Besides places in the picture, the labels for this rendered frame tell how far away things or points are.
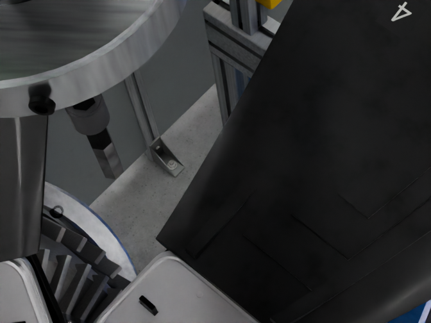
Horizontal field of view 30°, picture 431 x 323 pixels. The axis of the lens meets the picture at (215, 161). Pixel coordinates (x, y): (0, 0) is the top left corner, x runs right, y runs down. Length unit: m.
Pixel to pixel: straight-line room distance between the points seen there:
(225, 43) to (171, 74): 0.74
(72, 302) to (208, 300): 0.09
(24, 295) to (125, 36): 0.20
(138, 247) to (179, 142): 0.27
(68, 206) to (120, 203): 1.24
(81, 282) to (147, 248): 1.26
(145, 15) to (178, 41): 1.50
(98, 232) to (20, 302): 0.24
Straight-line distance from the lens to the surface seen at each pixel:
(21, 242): 0.33
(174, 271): 0.43
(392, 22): 0.49
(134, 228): 1.77
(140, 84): 1.62
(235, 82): 1.02
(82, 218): 0.57
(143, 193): 1.81
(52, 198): 0.56
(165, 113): 1.77
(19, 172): 0.32
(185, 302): 0.42
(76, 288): 0.48
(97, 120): 0.22
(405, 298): 0.43
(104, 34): 0.15
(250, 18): 0.89
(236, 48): 0.95
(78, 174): 1.65
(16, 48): 0.16
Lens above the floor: 1.58
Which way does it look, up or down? 60 degrees down
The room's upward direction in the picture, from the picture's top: 11 degrees counter-clockwise
